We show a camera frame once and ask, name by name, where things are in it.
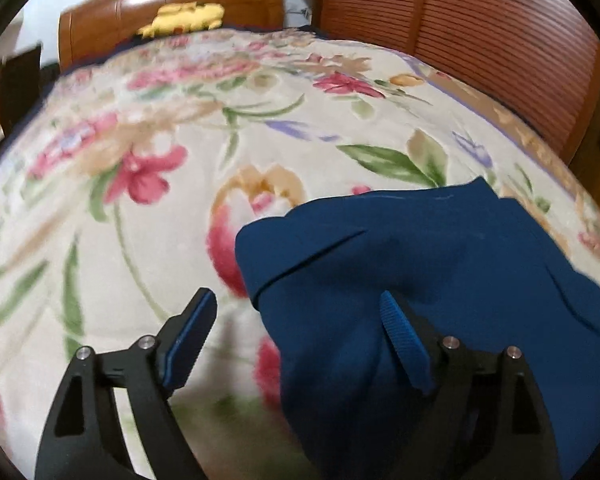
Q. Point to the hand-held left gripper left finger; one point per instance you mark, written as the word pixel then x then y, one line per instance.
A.
pixel 187 345

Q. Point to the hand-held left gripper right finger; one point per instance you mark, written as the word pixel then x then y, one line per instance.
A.
pixel 407 345

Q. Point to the blue suit jacket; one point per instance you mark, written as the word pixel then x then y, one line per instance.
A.
pixel 430 250

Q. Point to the floral blanket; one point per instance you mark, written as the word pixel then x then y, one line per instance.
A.
pixel 155 235

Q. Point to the dark wooden chair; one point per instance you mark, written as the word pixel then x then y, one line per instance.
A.
pixel 17 85

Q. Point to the yellow plush toy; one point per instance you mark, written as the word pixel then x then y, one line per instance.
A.
pixel 190 17

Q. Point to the wooden louvered wardrobe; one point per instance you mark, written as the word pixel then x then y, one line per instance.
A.
pixel 455 20

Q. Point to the wooden bed headboard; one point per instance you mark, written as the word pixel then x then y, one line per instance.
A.
pixel 110 15

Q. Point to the white wall socket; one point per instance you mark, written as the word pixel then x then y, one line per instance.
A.
pixel 300 10

